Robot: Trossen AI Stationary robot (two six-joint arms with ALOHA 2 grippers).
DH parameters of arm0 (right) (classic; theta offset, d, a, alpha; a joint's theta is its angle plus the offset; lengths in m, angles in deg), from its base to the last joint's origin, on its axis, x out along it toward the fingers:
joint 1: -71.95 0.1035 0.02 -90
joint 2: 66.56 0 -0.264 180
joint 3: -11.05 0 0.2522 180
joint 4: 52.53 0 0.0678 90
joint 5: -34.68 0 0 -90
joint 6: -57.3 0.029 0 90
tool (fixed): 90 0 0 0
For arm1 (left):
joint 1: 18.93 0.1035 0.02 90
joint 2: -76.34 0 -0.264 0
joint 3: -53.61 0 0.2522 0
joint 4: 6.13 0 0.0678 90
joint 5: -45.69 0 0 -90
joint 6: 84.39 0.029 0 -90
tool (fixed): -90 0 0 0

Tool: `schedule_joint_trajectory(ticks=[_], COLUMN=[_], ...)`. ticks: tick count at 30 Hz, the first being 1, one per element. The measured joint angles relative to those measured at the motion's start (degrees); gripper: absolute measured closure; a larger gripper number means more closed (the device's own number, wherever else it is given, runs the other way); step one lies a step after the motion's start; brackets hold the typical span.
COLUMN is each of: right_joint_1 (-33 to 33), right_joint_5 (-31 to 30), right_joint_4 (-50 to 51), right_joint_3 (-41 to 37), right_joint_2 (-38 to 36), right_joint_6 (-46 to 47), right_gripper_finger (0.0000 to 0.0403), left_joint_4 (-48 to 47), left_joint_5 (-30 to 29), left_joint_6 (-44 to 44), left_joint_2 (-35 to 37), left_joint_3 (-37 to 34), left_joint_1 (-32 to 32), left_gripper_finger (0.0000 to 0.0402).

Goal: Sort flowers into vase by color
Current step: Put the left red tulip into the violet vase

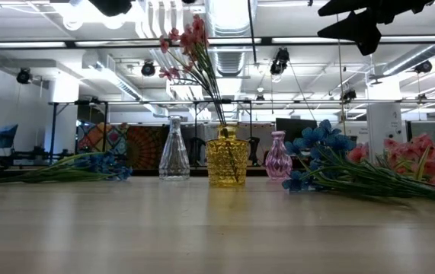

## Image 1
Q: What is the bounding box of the colourful patterned tapestry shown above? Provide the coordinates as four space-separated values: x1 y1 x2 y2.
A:
75 121 169 171

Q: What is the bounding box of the black computer monitor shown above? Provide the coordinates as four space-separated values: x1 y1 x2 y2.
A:
275 117 319 144

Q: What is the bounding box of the silver ventilation duct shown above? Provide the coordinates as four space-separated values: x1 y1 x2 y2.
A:
205 0 259 78

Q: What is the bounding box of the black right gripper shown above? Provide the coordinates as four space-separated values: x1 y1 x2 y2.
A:
316 0 435 57

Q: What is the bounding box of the yellow glass vase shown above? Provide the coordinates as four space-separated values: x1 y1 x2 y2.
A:
205 124 250 188

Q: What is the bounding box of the blue flower bunch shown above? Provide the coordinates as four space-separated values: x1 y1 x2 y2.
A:
280 119 435 207
0 151 133 186

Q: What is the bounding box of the clear glass vase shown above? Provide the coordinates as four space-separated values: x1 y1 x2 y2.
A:
158 114 191 181

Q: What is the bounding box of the pink glass vase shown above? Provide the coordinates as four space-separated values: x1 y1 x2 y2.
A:
264 130 294 181

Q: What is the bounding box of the pink flower bunch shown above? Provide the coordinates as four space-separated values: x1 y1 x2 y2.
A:
345 132 435 188
158 14 241 183

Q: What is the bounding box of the blue-lit monitor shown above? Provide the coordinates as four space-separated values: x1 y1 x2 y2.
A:
0 123 19 150

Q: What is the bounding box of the black aluminium table frame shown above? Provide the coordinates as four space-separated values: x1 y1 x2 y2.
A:
0 165 355 186

